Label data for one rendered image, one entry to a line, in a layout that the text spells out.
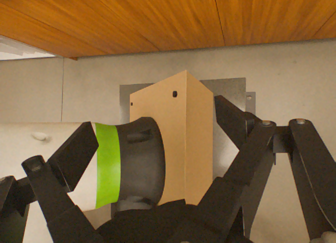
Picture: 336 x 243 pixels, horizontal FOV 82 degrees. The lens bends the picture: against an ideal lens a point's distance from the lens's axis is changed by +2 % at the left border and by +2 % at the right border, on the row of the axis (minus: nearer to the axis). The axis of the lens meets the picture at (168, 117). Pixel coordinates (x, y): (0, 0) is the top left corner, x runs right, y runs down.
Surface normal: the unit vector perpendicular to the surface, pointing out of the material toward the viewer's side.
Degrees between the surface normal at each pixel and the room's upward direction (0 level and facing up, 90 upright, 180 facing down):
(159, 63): 0
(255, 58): 0
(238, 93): 0
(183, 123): 45
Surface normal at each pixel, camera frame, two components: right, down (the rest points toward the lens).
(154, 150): -0.15, -0.32
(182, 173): -0.91, 0.00
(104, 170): 0.65, -0.09
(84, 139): 0.98, -0.19
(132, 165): 0.25, -0.12
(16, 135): 0.26, -0.78
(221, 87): -0.36, 0.00
